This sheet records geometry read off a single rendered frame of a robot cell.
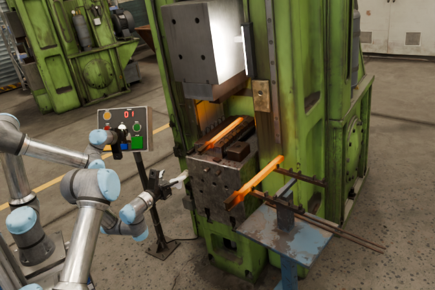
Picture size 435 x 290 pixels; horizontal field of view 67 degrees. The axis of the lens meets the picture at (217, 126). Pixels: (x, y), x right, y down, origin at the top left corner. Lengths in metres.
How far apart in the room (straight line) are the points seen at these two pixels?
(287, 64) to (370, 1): 5.31
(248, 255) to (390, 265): 0.95
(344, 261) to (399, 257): 0.35
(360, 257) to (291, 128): 1.19
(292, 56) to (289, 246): 0.87
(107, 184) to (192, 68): 0.80
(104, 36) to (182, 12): 4.90
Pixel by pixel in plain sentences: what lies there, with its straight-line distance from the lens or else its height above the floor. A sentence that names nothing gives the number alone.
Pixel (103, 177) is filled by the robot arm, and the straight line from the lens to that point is 1.24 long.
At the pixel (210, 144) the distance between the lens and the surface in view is 1.88.
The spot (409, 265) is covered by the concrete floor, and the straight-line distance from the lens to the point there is 2.63.
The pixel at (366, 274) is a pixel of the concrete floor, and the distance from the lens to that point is 2.51.
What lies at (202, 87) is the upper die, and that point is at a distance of 1.75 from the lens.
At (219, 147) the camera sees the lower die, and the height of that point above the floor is 0.98.
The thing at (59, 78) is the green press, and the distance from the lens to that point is 6.43.
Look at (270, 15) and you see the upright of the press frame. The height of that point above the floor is 1.67.
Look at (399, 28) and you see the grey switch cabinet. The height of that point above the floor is 0.56.
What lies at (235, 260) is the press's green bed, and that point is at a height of 0.16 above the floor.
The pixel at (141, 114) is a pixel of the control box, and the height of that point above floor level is 1.16.
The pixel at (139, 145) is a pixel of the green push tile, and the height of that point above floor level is 1.00.
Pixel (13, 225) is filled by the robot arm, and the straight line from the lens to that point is 1.70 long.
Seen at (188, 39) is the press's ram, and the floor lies 1.60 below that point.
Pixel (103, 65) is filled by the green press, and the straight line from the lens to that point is 6.47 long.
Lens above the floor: 1.88
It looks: 25 degrees down
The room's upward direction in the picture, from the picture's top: 9 degrees counter-clockwise
